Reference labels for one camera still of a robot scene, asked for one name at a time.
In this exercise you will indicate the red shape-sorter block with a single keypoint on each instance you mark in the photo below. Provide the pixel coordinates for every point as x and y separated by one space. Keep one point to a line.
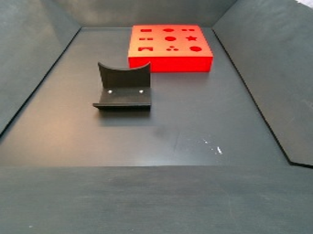
172 48

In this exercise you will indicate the black curved holder bracket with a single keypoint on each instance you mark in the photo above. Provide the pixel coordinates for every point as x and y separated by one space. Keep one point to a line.
125 88

